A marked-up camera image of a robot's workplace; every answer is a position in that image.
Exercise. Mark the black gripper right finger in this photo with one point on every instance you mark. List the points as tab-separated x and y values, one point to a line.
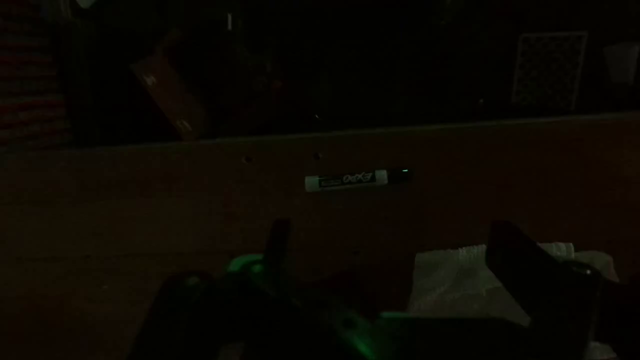
532	281

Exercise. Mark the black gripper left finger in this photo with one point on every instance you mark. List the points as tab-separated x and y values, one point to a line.
277	242

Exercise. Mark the white cloth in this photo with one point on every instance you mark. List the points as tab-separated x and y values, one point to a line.
461	282

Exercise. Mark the brown cardboard box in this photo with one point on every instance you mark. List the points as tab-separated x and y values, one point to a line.
171	87

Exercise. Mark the black and white marker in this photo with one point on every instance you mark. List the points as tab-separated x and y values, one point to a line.
346	180

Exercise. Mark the perforated white panel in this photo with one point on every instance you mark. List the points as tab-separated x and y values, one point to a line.
551	71

